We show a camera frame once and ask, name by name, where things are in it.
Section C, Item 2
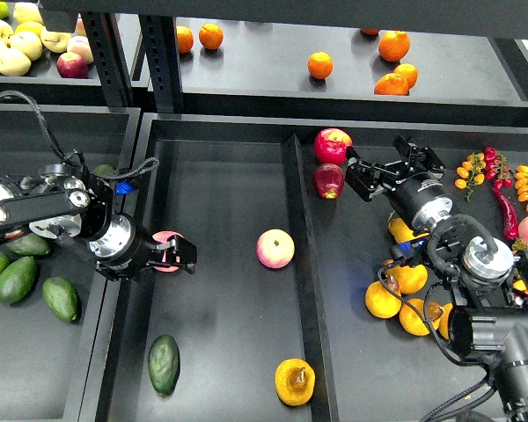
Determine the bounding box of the black upper left tray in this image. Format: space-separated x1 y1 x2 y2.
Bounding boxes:
0 13 149 106

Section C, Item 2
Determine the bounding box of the mixed cherry tomato bunch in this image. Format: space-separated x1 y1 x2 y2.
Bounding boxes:
511 238 528 297

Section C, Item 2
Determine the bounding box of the red apple on shelf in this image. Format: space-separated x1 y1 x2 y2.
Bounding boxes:
56 52 89 79

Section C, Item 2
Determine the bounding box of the green avocado lower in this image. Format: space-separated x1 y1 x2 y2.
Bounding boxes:
0 256 38 305

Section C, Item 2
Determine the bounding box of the red chili pepper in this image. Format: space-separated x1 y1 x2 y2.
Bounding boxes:
493 180 518 241

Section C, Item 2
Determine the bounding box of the orange small right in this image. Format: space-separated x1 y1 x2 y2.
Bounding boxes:
393 63 419 89

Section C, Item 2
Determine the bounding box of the orange cherry tomato bunch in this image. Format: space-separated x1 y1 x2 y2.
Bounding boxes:
454 152 487 201

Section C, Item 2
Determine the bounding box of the yellow pear middle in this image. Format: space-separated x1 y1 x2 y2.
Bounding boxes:
381 260 429 295

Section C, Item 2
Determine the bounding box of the black centre tray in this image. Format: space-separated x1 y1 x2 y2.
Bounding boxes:
77 112 528 422

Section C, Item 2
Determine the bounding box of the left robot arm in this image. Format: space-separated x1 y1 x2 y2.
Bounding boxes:
0 90 197 281

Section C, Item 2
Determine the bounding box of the red cherry tomato bunch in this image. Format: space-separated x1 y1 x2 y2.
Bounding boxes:
483 146 513 191

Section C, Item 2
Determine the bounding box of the green avocado narrow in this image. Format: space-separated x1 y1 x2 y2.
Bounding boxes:
42 276 80 323

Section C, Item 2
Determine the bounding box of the pink apple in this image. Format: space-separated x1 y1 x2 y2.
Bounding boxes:
256 229 295 269
152 230 183 263

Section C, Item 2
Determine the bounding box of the orange hidden top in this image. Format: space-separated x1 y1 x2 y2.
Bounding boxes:
360 28 379 37

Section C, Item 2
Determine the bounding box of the yellow pear with brown spot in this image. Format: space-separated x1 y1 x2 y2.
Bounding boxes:
275 358 315 406

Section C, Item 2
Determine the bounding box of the black shelf post right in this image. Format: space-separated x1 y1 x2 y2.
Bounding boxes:
139 15 185 114

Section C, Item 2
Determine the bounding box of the yellow pear left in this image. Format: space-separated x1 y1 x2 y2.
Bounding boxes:
364 281 401 319

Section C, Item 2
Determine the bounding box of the orange centre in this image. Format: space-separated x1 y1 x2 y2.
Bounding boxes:
307 51 334 80

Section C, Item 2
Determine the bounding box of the dark avocado left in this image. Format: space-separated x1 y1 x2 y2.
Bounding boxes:
6 233 51 257

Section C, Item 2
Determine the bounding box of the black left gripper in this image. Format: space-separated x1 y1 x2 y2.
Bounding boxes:
87 214 197 281

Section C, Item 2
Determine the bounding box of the pink apple centre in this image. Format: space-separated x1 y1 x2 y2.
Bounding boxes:
256 229 295 269

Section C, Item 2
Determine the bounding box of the yellow pear upper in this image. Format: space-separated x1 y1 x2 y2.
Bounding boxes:
387 212 429 244

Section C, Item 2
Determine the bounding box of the dark red apple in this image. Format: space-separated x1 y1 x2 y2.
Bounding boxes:
312 164 345 200

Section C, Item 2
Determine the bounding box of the yellow pear lower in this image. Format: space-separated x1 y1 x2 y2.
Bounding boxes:
399 298 444 337

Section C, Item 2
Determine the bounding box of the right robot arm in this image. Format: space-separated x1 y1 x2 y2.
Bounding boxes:
345 136 528 421

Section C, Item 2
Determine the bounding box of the orange large right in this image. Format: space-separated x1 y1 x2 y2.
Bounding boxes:
378 30 411 62

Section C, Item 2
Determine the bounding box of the dark green avocado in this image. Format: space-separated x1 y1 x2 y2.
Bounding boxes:
147 334 180 396

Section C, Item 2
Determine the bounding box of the bright red apple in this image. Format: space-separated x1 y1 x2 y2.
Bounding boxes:
313 127 353 166

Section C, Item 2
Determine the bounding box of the black upper shelf tray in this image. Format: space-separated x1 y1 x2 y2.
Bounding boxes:
180 21 528 127

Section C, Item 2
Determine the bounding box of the orange front right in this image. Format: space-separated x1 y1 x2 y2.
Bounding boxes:
374 73 409 96

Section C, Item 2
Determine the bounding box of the pink apple left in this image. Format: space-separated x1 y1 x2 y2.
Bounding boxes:
152 230 183 263

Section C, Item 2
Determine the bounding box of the yellow pear right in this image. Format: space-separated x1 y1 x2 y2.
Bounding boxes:
438 302 454 340

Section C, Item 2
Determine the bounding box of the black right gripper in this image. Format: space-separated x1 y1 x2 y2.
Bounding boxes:
345 135 452 229

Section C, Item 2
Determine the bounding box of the green avocado top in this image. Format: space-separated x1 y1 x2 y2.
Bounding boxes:
93 164 115 175

